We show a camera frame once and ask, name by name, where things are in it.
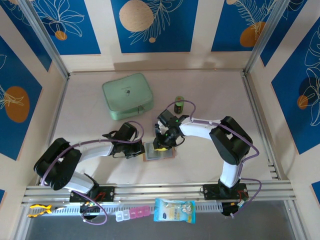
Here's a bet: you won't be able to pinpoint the tan leather card holder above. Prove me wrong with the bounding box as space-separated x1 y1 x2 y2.
142 141 175 163

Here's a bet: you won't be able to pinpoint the green black cylindrical battery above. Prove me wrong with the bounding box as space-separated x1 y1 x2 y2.
174 95 185 115

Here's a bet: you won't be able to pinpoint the mint green zip pouch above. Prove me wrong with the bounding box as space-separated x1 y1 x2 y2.
101 72 155 121

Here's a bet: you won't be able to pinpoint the blue snack packet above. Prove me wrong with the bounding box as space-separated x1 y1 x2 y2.
153 197 196 223

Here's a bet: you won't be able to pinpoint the pink white pill organizer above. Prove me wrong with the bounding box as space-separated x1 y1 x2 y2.
115 206 151 222

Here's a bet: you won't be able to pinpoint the aluminium mounting rail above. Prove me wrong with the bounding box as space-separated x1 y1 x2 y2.
21 181 297 205

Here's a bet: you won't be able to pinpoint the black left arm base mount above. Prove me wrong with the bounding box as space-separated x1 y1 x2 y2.
69 186 116 203

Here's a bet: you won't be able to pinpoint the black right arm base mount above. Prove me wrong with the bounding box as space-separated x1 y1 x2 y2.
202 183 249 201

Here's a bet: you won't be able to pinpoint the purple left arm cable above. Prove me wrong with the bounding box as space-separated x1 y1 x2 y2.
41 121 145 226

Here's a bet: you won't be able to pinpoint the grey slotted cable duct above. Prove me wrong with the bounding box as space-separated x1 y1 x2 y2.
29 202 223 217

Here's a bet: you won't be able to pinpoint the aluminium table edge rail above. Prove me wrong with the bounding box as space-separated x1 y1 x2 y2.
37 74 71 187
242 73 282 181

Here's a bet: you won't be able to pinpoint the yellow handled pliers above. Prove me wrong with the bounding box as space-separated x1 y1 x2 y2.
26 203 67 219

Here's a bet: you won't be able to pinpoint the aluminium frame post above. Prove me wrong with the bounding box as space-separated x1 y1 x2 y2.
244 0 295 75
17 0 71 80

